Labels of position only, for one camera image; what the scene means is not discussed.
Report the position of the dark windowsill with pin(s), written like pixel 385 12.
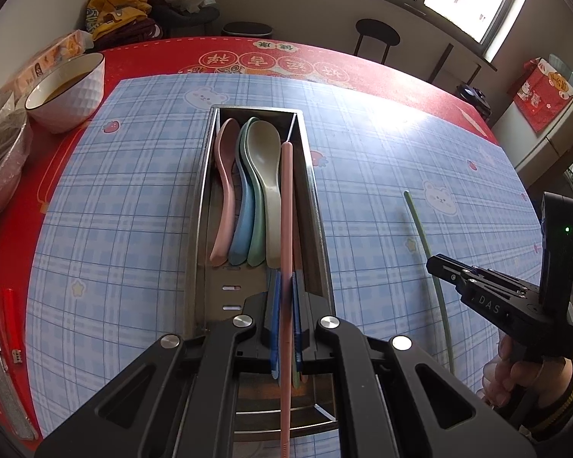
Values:
pixel 410 9

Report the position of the white spoon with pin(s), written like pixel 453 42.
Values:
pixel 265 162

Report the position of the red lighter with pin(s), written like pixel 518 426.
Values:
pixel 12 324

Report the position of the blue plaid table mat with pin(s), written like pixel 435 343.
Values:
pixel 124 248

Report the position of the green spoon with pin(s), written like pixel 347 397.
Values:
pixel 255 243

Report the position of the black rice cooker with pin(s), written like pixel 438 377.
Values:
pixel 475 100

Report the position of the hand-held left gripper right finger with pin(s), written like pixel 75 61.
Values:
pixel 297 310

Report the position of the orange snack box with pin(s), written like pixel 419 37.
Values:
pixel 52 55

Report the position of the stainless steel utensil tray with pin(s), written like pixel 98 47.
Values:
pixel 315 229

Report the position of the green chopstick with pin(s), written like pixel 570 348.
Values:
pixel 427 267

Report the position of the black round stool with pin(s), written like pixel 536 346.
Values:
pixel 377 28

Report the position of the dark storage bin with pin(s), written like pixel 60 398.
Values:
pixel 191 19

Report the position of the blue spoon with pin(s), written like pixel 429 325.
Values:
pixel 241 229

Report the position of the person's right hand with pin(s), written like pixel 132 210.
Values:
pixel 530 377

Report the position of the clear plastic container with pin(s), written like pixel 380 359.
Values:
pixel 561 64

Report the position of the red gift box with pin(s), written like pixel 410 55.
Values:
pixel 542 95

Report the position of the red printed tablecloth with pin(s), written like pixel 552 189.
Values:
pixel 315 57

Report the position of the black metal rack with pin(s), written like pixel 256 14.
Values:
pixel 439 64

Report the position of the clear plastic package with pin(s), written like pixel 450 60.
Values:
pixel 2 381

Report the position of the blue chopstick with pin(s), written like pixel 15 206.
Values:
pixel 274 369

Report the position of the white refrigerator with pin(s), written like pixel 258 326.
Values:
pixel 539 143

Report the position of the pink spoon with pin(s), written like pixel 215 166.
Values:
pixel 224 191

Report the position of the white textured bowl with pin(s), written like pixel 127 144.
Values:
pixel 71 90

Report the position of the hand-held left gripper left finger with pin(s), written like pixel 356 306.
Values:
pixel 276 310

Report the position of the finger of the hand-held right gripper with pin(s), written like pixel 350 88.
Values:
pixel 446 269

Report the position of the yellow and maroon clothes pile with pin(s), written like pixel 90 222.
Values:
pixel 119 12

